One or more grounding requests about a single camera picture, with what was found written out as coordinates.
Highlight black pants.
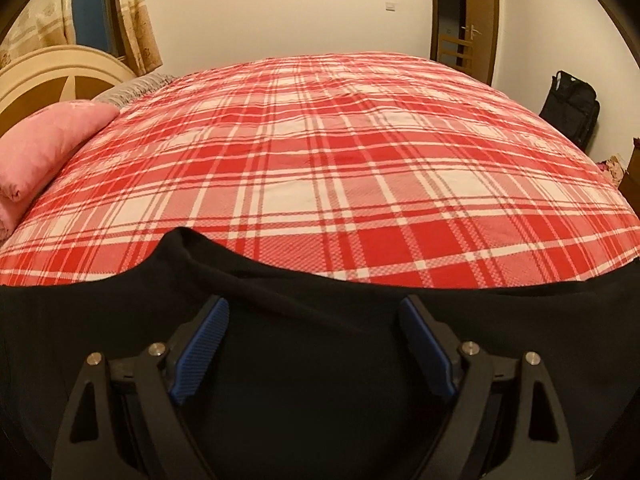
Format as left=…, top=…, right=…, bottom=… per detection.
left=1, top=228, right=639, bottom=479

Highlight window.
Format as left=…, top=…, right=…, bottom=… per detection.
left=72, top=0, right=125, bottom=58

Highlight beige curtain right panel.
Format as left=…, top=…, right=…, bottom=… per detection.
left=115, top=0, right=163, bottom=76

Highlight beige curtain left panel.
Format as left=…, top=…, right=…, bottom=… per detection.
left=1, top=0, right=76, bottom=67

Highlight pink folded blanket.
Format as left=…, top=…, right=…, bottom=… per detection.
left=1, top=100, right=119, bottom=240

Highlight red plaid bed sheet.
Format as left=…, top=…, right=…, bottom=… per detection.
left=1, top=53, right=639, bottom=288

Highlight grey striped pillow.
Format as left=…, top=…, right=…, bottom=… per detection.
left=92, top=73, right=176, bottom=110

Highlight cream wooden headboard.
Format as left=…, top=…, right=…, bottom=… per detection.
left=1, top=44, right=136, bottom=132

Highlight brown wooden door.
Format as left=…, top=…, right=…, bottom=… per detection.
left=431, top=0, right=499, bottom=84

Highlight black bag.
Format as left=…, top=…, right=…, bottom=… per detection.
left=539, top=70, right=601, bottom=152

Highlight beige curtain panel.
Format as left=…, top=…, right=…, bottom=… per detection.
left=1, top=0, right=76, bottom=67
left=115, top=0, right=163, bottom=76

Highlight pink floral item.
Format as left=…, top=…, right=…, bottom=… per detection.
left=597, top=155, right=626, bottom=188

